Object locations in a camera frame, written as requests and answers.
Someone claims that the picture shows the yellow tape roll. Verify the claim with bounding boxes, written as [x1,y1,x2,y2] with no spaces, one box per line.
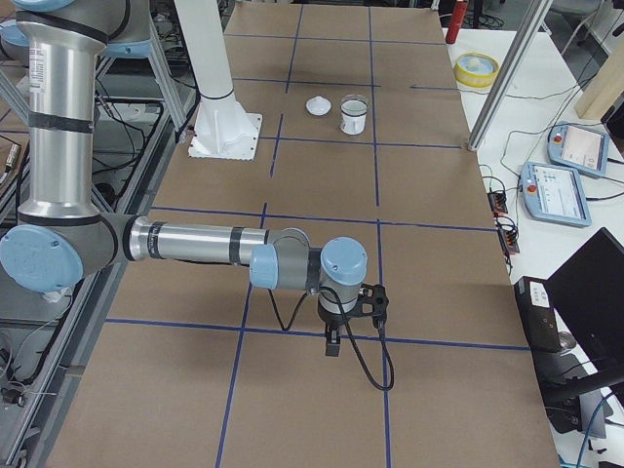
[453,52,499,88]

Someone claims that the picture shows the near teach pendant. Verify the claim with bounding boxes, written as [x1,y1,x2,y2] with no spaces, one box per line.
[520,162,592,227]

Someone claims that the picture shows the teach pendant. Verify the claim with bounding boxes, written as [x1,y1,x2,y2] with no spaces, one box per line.
[520,162,592,227]
[547,122,610,178]

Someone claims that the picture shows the red cylinder bottle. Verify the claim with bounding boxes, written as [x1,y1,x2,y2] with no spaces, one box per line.
[445,0,469,45]

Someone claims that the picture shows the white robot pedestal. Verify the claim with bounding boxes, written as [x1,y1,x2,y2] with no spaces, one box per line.
[175,0,262,161]

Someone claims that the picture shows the white blue-rimmed enamel cup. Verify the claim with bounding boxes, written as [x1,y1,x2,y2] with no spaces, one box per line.
[340,113,367,136]

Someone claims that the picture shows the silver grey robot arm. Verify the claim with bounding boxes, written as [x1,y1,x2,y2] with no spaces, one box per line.
[1,1,368,356]

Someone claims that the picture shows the white small bowl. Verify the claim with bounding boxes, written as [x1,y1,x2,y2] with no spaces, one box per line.
[305,96,332,116]

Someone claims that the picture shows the far teach pendant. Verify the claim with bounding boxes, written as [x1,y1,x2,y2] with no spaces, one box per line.
[547,122,610,178]

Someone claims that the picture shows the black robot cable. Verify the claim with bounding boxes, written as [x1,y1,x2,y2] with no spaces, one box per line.
[267,285,395,390]

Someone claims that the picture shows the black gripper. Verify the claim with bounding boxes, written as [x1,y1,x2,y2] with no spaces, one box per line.
[319,308,344,357]

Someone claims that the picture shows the black laptop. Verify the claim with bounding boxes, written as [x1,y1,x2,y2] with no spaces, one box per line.
[514,226,624,406]

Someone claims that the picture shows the orange black connector block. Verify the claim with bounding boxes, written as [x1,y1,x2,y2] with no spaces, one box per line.
[487,190,508,215]

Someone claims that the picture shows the aluminium frame post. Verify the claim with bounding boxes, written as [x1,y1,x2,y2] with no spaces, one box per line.
[467,0,553,151]

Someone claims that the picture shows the aluminium side frame rail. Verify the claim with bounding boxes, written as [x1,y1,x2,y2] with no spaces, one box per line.
[0,97,201,468]

